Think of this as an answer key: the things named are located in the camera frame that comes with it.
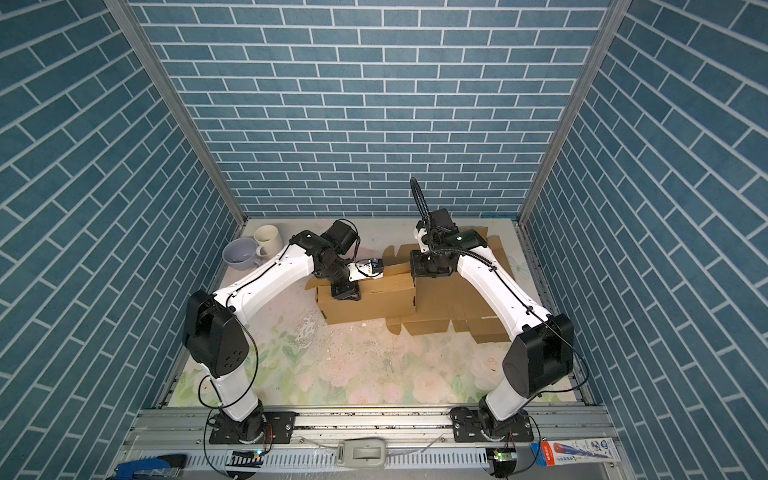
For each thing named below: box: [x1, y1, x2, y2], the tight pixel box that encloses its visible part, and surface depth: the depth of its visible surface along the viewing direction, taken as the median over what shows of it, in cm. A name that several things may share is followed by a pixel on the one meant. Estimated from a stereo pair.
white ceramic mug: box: [254, 224, 283, 257], surface depth 105 cm
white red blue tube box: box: [530, 437, 621, 467], surface depth 71 cm
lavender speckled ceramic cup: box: [222, 237, 261, 271], surface depth 106 cm
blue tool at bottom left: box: [114, 454, 187, 480], surface depth 69 cm
